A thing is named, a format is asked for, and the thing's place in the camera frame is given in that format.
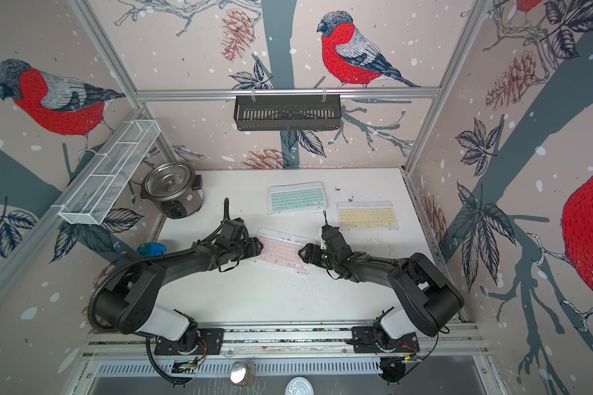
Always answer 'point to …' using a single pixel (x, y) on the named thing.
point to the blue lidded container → (151, 249)
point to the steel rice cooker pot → (174, 189)
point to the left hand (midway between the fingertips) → (262, 243)
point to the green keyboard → (299, 197)
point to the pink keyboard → (282, 248)
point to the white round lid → (299, 385)
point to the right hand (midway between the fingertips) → (306, 252)
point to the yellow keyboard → (366, 216)
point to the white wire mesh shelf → (96, 194)
